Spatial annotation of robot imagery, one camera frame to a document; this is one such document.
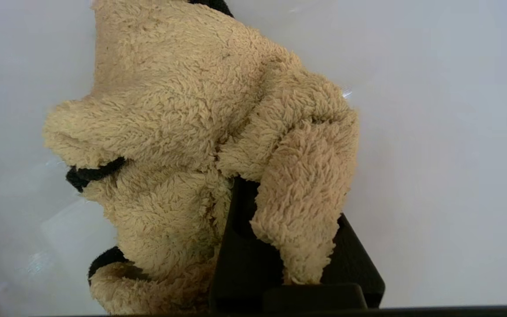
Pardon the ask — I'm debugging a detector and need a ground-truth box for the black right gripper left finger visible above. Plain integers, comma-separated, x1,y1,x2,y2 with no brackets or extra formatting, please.
209,176,286,313

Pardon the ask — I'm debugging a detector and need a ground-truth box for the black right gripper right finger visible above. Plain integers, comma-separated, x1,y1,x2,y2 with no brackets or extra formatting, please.
322,214,385,308

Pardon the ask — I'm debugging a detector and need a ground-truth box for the yellow cloth with dark trim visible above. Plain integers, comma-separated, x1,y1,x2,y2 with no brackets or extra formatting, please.
42,0,361,315

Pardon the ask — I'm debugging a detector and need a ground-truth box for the white sink basin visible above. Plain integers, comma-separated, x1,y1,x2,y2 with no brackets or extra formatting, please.
0,0,507,315

